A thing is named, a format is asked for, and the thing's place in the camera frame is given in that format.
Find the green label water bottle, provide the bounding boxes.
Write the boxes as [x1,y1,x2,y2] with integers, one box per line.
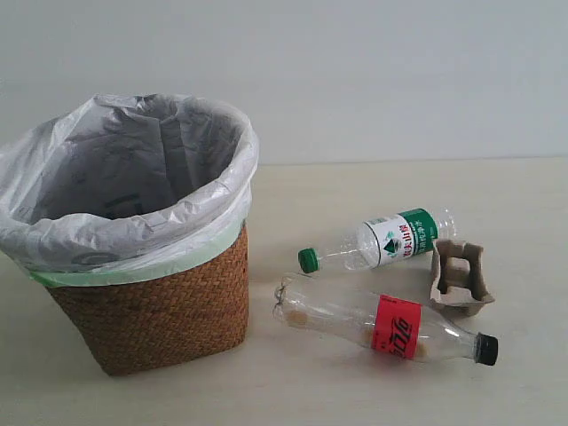
[297,208,456,274]

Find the red label cola bottle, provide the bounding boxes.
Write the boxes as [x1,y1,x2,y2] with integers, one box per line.
[272,274,499,366]

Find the grey cardboard egg carton piece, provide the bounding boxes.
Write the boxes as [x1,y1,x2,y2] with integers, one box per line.
[430,239,495,317]

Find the white plastic bin liner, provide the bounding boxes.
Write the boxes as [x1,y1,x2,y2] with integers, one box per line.
[1,94,259,288]

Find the woven wicker waste basket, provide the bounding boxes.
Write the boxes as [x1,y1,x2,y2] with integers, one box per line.
[49,228,249,376]

